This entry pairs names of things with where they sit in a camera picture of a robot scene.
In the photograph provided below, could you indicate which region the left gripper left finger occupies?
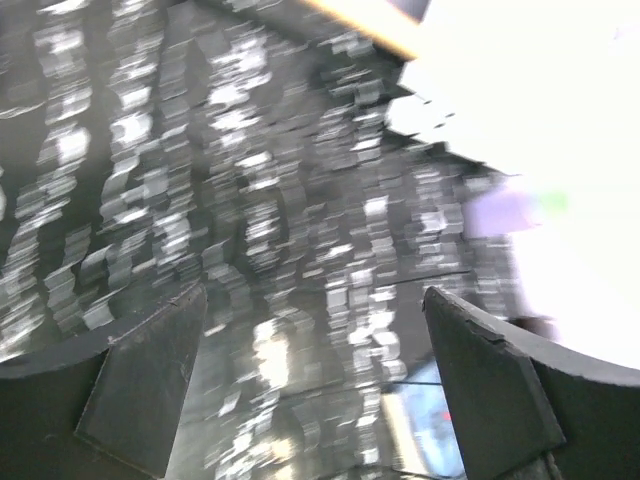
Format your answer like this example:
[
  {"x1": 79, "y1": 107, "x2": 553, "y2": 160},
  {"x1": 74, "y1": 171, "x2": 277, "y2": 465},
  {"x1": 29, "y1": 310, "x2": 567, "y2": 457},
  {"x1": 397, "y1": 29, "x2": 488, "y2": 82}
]
[{"x1": 1, "y1": 283, "x2": 207, "y2": 480}]

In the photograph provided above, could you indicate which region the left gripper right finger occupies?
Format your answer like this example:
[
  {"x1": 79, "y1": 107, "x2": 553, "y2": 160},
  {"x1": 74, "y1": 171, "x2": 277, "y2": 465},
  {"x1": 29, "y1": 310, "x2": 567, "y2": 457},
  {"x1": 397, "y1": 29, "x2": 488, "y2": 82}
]
[{"x1": 423, "y1": 287, "x2": 639, "y2": 479}]

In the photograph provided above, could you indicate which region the lavender plastic cup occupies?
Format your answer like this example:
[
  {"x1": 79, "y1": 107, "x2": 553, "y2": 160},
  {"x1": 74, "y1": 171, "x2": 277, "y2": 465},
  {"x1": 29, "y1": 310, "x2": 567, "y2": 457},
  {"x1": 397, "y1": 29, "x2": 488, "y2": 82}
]
[{"x1": 462, "y1": 191, "x2": 539, "y2": 238}]

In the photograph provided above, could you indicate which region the sage green plastic cup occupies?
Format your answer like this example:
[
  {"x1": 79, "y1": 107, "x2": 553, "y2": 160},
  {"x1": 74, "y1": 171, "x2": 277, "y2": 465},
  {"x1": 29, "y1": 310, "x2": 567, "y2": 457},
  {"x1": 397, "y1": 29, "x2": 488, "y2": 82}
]
[{"x1": 539, "y1": 191, "x2": 569, "y2": 215}]

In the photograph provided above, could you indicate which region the Nineteen Eighty-Four book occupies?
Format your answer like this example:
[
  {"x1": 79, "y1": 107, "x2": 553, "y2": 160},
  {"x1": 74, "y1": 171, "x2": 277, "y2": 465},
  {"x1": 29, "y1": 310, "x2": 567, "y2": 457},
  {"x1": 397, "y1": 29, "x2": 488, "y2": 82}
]
[{"x1": 382, "y1": 360, "x2": 465, "y2": 479}]

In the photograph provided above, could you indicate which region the white dry-erase board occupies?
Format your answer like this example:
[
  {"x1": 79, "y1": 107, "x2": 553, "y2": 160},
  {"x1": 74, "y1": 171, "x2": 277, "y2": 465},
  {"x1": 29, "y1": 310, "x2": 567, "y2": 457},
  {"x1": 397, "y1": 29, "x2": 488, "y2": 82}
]
[{"x1": 399, "y1": 1, "x2": 639, "y2": 177}]

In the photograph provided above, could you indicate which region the far wooden rack handle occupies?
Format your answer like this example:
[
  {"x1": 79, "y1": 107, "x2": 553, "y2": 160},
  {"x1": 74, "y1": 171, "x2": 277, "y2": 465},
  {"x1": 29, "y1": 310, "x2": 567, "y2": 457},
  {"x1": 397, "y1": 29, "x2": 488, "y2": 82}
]
[{"x1": 303, "y1": 0, "x2": 423, "y2": 60}]

